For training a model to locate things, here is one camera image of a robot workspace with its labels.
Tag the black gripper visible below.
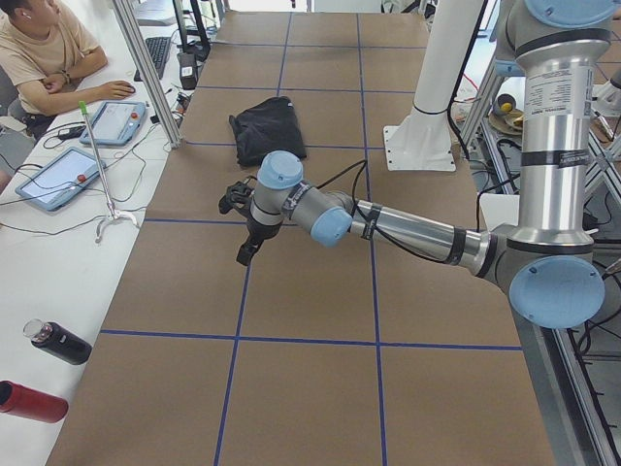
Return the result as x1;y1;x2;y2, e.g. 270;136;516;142
218;178;282;265

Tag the white pedestal base plate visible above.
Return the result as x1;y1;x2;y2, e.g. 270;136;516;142
382;108;456;172

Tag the far blue teach pendant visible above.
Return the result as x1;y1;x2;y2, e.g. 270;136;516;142
86;101;147;147

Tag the near blue teach pendant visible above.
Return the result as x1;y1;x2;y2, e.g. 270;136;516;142
15;148;99;212

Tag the blue teach pendant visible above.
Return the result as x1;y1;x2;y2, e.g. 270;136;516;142
15;148;99;212
86;101;147;147

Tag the black printed t-shirt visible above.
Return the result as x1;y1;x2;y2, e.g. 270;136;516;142
228;96;307;167

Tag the seated person beige shirt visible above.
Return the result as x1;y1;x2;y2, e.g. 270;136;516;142
1;1;135;117

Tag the dark red bottle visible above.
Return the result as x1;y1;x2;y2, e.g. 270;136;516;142
1;381;69;423

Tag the black bottle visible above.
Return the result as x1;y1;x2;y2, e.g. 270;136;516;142
22;318;92;365

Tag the black computer keyboard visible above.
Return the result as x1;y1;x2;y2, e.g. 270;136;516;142
145;36;172;79

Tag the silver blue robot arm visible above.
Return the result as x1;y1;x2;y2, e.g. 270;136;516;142
218;1;619;329

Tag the metal reacher grabber stick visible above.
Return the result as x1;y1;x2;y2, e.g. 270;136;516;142
78;100;143;245

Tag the aluminium frame post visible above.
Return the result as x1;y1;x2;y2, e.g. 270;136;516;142
112;0;181;149

